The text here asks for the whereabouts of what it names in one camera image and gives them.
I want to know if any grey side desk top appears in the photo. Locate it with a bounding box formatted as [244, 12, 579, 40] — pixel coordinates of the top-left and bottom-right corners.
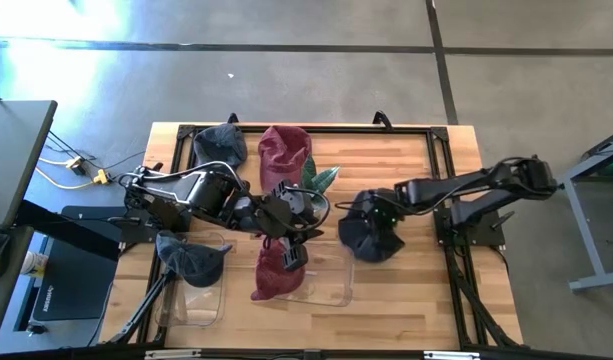
[0, 98, 58, 231]

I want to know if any clear plastic bin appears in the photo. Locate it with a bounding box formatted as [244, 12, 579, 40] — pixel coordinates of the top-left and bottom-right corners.
[258, 238, 356, 308]
[154, 230, 227, 329]

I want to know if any black floor cable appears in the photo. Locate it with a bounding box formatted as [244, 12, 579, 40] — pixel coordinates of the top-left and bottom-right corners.
[46, 129, 147, 171]

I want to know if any black side desk panel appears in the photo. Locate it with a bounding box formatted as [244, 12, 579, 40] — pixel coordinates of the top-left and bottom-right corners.
[0, 225, 36, 351]

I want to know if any silver metal bracket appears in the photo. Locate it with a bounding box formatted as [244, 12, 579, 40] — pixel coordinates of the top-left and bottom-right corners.
[144, 349, 202, 360]
[423, 350, 481, 360]

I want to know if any black aluminium table frame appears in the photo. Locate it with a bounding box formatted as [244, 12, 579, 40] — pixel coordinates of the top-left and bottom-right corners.
[103, 122, 525, 360]

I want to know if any potted plant white pot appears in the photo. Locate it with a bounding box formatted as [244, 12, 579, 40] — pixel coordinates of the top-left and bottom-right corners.
[299, 155, 341, 211]

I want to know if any blue denim baseball cap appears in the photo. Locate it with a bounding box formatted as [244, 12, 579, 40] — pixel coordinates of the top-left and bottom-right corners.
[337, 189, 406, 264]
[154, 229, 234, 289]
[192, 123, 249, 169]

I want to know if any black mat white lettering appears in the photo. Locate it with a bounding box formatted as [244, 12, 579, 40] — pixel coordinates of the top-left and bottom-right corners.
[29, 235, 120, 322]

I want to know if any maroon baseball cap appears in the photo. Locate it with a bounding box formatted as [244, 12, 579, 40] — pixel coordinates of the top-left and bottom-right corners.
[257, 125, 313, 194]
[249, 236, 307, 302]

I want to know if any pale yellow cable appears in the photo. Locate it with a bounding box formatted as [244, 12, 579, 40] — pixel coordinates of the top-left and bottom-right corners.
[34, 166, 98, 191]

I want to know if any black white power plug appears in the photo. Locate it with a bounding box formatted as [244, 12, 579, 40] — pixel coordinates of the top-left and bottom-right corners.
[65, 155, 87, 176]

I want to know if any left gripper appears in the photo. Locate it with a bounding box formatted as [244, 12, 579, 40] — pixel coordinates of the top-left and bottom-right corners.
[259, 178, 332, 273]

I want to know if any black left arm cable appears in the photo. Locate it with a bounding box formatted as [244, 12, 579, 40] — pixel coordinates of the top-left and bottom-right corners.
[116, 160, 333, 235]

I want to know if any black stand beam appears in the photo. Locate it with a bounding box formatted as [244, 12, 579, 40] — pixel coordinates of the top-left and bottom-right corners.
[13, 198, 123, 262]

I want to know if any grey metal table frame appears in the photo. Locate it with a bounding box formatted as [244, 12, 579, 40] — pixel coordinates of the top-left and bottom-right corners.
[537, 127, 613, 294]

